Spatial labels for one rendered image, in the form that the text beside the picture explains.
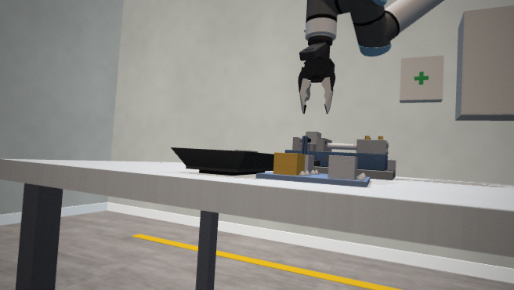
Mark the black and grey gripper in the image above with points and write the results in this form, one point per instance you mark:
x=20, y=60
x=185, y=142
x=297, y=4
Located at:
x=318, y=71

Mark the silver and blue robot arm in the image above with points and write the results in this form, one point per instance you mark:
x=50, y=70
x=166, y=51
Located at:
x=373, y=30

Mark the yellow brass block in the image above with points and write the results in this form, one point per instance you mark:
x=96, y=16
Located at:
x=288, y=163

